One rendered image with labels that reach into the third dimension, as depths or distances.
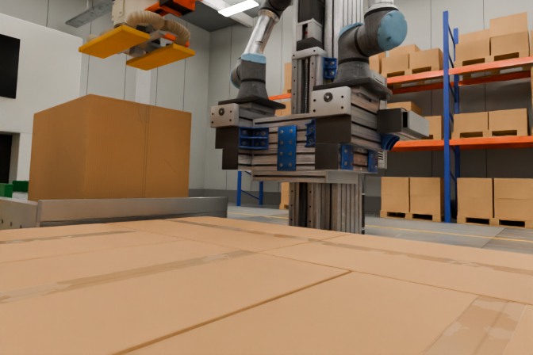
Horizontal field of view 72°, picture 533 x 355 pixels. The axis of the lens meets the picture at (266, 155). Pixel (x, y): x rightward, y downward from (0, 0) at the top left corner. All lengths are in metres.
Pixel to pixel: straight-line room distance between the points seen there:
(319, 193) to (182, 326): 1.23
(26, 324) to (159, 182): 1.06
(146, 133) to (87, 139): 0.21
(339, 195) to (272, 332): 1.26
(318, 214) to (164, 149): 0.67
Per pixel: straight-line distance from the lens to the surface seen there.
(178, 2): 1.32
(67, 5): 11.61
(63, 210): 1.20
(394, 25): 1.36
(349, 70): 1.40
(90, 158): 1.31
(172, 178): 1.45
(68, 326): 0.40
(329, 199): 1.59
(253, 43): 1.91
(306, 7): 1.73
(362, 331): 0.37
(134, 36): 1.35
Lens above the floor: 0.67
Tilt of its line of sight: 4 degrees up
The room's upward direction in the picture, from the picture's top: 1 degrees clockwise
